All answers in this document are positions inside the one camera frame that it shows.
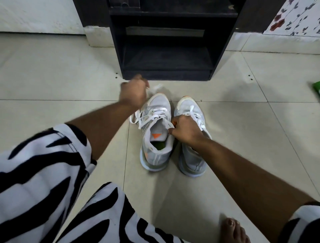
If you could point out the person's left hand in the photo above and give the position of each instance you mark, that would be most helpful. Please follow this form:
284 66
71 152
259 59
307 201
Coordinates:
133 92

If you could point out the person's right hand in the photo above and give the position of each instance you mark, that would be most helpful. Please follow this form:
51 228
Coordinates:
187 131

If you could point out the grey sneaker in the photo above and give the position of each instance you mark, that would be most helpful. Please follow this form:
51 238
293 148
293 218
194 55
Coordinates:
192 160
157 101

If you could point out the person's right forearm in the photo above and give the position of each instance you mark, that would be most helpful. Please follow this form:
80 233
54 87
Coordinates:
250 185

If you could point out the person's left forearm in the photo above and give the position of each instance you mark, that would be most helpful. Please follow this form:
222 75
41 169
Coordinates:
105 127

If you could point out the person's right foot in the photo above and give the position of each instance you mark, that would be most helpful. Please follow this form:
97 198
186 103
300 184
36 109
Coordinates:
232 231

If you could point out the black open shelf box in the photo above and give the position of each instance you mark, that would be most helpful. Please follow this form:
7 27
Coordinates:
167 60

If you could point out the clear plastic box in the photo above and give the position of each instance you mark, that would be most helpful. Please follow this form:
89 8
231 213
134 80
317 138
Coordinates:
123 3

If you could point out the dark brown wooden cabinet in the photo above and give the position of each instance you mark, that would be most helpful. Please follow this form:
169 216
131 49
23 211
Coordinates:
90 12

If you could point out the zebra striped garment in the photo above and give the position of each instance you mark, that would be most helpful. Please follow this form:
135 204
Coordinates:
37 175

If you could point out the green blue white bottle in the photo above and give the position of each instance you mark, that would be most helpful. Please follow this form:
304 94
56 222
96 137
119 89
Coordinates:
317 87

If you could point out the white floral patterned sheet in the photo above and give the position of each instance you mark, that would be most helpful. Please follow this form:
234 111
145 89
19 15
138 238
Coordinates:
297 17

